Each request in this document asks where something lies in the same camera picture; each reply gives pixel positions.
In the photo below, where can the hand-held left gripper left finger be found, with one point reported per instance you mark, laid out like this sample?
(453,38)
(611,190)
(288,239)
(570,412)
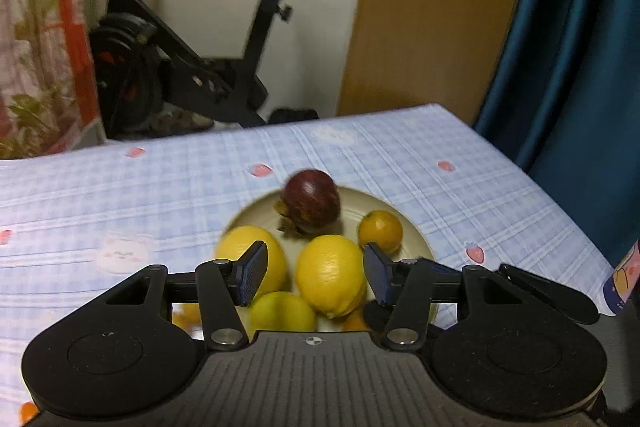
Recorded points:
(251,274)

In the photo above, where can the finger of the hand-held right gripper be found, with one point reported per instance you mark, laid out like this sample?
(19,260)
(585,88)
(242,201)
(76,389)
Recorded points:
(375,318)
(442,271)

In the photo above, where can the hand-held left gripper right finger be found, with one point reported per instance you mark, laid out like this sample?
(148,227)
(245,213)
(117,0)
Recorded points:
(377,274)

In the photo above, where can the round yellow lemon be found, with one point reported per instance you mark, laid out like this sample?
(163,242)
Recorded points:
(235,247)

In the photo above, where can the yellowish orange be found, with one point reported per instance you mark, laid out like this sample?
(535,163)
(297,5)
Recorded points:
(381,232)

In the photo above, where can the yellow-green apple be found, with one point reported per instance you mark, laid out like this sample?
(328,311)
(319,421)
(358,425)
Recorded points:
(282,312)

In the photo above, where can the large pointed yellow lemon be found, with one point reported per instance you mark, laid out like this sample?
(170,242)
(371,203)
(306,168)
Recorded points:
(327,272)

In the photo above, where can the beige round plate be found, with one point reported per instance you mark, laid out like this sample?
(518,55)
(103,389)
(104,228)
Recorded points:
(350,207)

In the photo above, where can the dark red apple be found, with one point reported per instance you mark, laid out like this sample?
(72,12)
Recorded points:
(312,199)

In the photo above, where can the small orange tangerine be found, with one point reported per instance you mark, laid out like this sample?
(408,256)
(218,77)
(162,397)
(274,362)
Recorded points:
(29,413)
(356,323)
(185,319)

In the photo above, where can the blue pink printed cup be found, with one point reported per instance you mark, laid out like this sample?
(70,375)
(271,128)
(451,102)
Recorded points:
(622,279)

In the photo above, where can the dark floor object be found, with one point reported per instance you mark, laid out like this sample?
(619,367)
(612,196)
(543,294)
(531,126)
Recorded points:
(294,115)

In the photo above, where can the black exercise bike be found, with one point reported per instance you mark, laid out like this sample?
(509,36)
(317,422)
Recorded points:
(200,62)

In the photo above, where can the blue curtain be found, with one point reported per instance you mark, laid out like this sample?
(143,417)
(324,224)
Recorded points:
(575,57)

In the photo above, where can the brown wooden board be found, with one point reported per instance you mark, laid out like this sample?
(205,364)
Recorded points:
(430,17)

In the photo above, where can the floral red curtain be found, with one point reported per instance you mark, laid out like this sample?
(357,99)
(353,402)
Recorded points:
(35,32)

